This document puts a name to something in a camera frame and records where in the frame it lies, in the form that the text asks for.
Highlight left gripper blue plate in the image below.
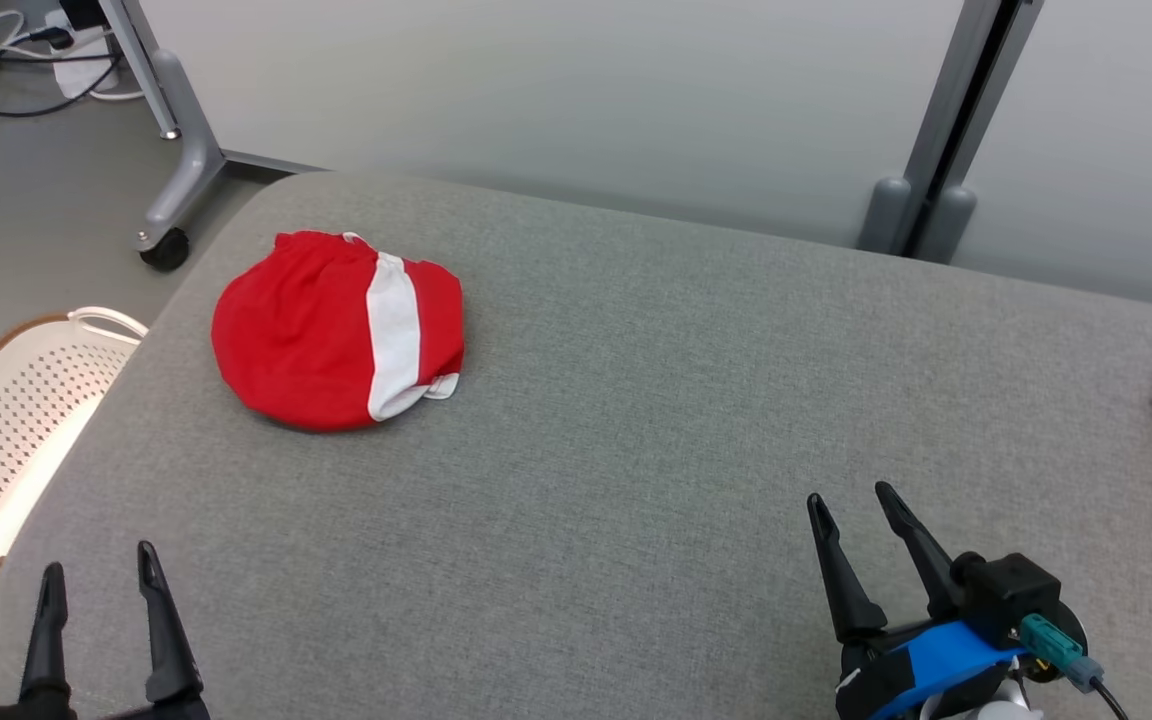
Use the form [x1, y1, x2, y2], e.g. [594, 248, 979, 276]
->
[0, 541, 212, 720]

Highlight white power strip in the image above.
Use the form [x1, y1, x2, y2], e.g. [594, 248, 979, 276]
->
[44, 8, 122, 99]

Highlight grey partition post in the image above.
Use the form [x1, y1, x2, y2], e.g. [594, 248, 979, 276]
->
[856, 0, 1047, 263]

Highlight red shorts white side stripe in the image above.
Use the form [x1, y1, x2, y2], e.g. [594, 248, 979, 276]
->
[211, 230, 465, 433]

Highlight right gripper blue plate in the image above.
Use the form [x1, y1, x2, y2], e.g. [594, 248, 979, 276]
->
[806, 481, 1027, 720]

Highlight grey desk leg with caster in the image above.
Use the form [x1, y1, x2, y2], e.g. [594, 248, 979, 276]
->
[101, 0, 322, 273]

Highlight black cable teal plug right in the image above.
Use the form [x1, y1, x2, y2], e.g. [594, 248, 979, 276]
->
[1019, 614, 1132, 720]

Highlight cream perforated laundry basket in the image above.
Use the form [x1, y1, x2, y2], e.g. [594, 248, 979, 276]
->
[0, 307, 149, 579]

